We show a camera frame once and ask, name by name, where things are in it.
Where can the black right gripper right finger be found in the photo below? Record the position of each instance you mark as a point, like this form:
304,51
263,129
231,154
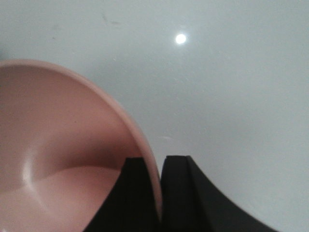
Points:
192,203

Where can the pink plastic bowl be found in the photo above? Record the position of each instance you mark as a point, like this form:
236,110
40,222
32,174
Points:
63,143

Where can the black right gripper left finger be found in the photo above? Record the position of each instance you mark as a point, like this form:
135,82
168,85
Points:
130,206

